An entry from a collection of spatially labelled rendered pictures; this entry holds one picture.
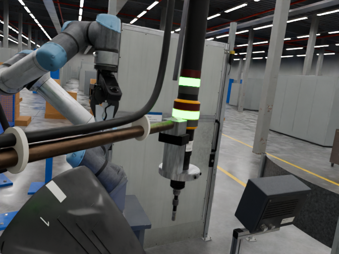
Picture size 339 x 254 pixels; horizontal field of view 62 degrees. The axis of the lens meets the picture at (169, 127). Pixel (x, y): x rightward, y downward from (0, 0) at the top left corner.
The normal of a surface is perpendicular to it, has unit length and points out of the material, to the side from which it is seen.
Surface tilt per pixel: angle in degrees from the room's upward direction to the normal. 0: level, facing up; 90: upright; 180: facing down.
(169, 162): 90
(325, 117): 90
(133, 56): 90
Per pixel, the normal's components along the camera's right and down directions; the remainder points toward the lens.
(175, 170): -0.45, 0.10
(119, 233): 0.73, -0.57
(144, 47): 0.46, 0.21
